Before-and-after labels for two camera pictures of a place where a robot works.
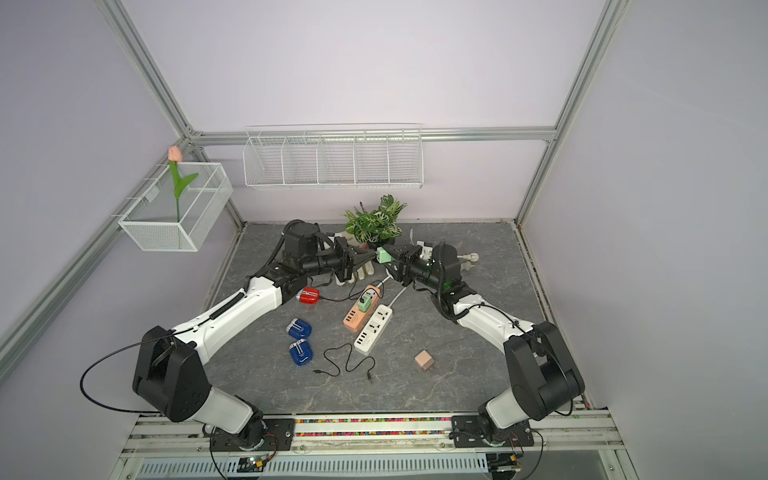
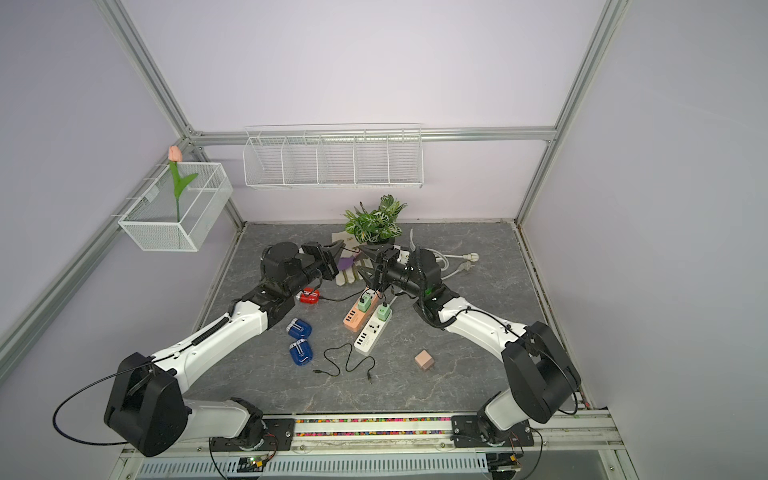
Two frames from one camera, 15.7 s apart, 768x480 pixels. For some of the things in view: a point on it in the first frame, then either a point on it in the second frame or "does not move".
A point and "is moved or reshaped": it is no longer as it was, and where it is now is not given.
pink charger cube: x=424 y=359 does not move
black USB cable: x=363 y=292 does not move
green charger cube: x=383 y=256 is moved or reshaped
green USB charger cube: x=365 y=305 does not move
